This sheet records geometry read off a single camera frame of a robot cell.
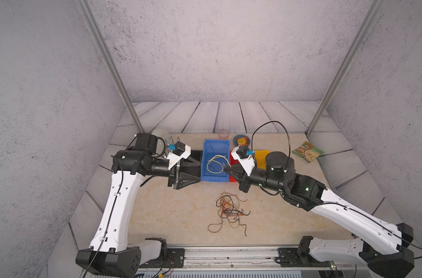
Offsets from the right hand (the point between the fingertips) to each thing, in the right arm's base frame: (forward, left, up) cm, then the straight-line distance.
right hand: (227, 168), depth 60 cm
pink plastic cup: (+46, +1, -29) cm, 54 cm away
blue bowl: (+48, -11, -33) cm, 59 cm away
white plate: (+38, +36, -20) cm, 56 cm away
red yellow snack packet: (+43, -11, -34) cm, 56 cm away
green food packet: (+37, -52, -37) cm, 74 cm away
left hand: (-1, +10, -1) cm, 10 cm away
